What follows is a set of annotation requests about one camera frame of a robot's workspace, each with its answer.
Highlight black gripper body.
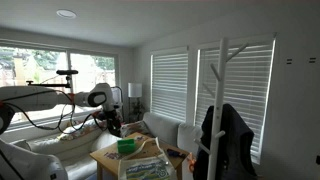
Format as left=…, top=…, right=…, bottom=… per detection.
left=105, top=109, right=123, bottom=137

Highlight green storage box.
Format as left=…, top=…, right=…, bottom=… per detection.
left=116, top=138, right=136, bottom=155

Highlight potted house plant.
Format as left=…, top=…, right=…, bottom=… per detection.
left=131, top=99, right=146, bottom=123

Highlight dark printed coaster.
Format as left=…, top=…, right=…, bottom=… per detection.
left=104, top=151, right=123, bottom=161

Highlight long floral pillow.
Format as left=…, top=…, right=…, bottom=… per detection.
left=57, top=119, right=102, bottom=142

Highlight wooden table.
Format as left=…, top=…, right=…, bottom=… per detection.
left=89, top=132, right=191, bottom=180

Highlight grey sofa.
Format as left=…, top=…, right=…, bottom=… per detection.
left=9, top=111, right=205, bottom=180

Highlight large picture window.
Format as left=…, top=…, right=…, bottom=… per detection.
left=0, top=45, right=118, bottom=127

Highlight narrow white window blind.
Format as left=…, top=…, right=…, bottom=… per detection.
left=150, top=51, right=189, bottom=123

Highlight small blue object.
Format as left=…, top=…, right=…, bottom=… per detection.
left=166, top=148, right=188, bottom=160

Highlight orange octopus plush toy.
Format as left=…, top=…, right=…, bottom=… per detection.
left=186, top=154, right=198, bottom=173

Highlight white coat rack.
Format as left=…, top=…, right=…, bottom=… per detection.
left=194, top=37, right=250, bottom=180

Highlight round ceiling light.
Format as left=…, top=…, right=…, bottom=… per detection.
left=55, top=9, right=78, bottom=20

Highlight dark grey jacket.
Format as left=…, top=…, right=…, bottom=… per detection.
left=192, top=103, right=259, bottom=180

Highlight wide white window blind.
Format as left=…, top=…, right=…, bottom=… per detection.
left=194, top=38, right=276, bottom=164

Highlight black stereo camera bar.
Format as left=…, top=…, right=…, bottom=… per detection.
left=55, top=69, right=80, bottom=76

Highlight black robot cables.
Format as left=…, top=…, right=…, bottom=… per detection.
left=5, top=91, right=109, bottom=135

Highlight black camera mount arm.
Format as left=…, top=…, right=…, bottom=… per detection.
left=25, top=75, right=73, bottom=90

